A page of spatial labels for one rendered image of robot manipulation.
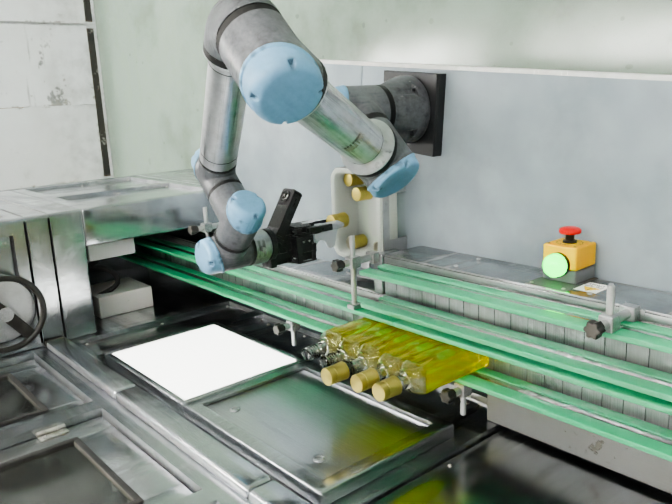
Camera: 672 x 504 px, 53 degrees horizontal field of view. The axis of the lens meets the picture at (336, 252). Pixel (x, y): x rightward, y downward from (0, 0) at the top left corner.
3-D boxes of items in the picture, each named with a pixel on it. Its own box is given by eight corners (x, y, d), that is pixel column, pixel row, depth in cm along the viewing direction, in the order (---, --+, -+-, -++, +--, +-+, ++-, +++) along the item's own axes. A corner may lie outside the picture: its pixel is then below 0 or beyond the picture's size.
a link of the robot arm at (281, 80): (397, 125, 147) (256, -13, 100) (433, 175, 140) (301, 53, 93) (354, 160, 150) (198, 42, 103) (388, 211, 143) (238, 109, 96)
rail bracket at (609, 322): (621, 315, 113) (578, 336, 105) (623, 272, 111) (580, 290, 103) (645, 320, 110) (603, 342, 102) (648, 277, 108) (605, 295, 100)
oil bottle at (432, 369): (467, 358, 140) (394, 390, 127) (467, 333, 139) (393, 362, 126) (489, 366, 136) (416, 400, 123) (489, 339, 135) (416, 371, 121)
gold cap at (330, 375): (337, 376, 132) (320, 382, 129) (337, 359, 131) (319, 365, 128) (350, 381, 129) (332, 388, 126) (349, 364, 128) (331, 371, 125)
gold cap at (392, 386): (386, 375, 124) (369, 382, 121) (400, 375, 121) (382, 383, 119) (391, 394, 124) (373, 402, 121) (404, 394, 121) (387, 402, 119)
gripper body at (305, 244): (299, 255, 158) (256, 265, 151) (296, 219, 157) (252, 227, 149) (319, 259, 153) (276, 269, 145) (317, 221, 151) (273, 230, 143)
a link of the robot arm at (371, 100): (371, 72, 148) (320, 73, 140) (402, 114, 142) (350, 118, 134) (350, 113, 156) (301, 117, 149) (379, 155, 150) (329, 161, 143)
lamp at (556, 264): (547, 273, 128) (538, 276, 126) (548, 250, 127) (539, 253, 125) (569, 277, 125) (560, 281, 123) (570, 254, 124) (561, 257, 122)
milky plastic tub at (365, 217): (358, 248, 179) (333, 255, 174) (355, 164, 174) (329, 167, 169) (406, 259, 166) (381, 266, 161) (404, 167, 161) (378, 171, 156)
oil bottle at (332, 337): (387, 331, 158) (316, 357, 144) (386, 308, 156) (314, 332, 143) (405, 337, 153) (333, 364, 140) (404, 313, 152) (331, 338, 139)
